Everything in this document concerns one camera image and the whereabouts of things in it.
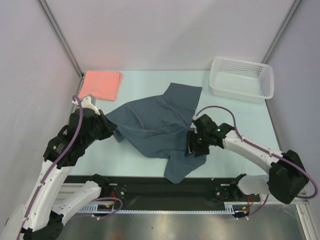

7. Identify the folded pink t shirt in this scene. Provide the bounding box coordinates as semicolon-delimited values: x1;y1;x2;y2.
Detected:
78;70;123;101

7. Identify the right aluminium frame post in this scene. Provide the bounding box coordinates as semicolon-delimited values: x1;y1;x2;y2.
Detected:
261;0;304;64

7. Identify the blue-grey t shirt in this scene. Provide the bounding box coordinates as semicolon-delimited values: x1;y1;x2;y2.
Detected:
106;83;207;184

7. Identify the left aluminium frame post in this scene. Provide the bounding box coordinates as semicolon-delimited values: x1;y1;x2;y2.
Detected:
36;0;84;80

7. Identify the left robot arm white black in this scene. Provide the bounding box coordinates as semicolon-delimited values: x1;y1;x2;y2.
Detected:
16;108;118;240

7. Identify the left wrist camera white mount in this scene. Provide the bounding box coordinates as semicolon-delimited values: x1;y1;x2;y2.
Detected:
72;94;100;115

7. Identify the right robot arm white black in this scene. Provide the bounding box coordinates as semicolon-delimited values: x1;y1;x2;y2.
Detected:
185;114;308;204

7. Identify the aluminium front rail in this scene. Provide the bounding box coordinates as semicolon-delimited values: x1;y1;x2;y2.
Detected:
55;183;309;205

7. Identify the white plastic perforated basket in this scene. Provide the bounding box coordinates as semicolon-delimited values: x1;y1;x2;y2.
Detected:
209;56;275;104

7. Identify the white slotted cable duct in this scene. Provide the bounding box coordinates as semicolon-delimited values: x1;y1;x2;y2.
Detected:
77;203;249;215

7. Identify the aluminium frame post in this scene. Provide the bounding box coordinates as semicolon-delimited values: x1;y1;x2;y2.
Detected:
36;0;84;80
261;0;304;64

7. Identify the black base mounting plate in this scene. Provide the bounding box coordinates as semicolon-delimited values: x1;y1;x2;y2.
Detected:
62;174;266;212

